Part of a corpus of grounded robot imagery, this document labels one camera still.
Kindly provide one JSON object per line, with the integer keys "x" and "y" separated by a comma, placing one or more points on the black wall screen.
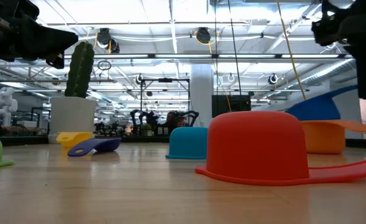
{"x": 230, "y": 105}

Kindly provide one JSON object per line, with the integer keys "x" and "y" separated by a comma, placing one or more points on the orange measuring cup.
{"x": 322, "y": 137}

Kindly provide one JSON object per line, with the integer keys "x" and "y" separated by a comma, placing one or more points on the black background robot arms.
{"x": 150, "y": 119}

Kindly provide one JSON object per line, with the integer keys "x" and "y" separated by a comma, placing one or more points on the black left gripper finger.
{"x": 43, "y": 42}
{"x": 56, "y": 61}

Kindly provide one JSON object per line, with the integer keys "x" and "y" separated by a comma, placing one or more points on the yellow measuring cup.
{"x": 74, "y": 138}

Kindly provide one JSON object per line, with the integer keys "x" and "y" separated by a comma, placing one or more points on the white planter pot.
{"x": 72, "y": 118}

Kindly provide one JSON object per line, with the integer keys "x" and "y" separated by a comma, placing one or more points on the blue measuring cup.
{"x": 316, "y": 109}

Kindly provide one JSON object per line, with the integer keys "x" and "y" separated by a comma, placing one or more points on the red measuring cup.
{"x": 257, "y": 146}

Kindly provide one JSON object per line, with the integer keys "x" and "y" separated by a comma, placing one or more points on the purple measuring cup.
{"x": 102, "y": 144}

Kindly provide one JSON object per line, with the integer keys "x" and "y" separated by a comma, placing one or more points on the person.
{"x": 171, "y": 118}

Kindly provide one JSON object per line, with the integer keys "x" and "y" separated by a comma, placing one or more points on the white building column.
{"x": 201, "y": 93}

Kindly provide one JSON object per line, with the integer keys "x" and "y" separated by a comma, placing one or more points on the teal measuring cup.
{"x": 187, "y": 143}

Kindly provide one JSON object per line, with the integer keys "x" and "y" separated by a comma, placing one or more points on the black aluminium table frame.
{"x": 24, "y": 140}

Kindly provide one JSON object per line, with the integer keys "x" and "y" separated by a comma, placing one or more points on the green cactus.
{"x": 80, "y": 71}

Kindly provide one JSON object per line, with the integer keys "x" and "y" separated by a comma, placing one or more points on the black metal frame rig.
{"x": 165, "y": 80}

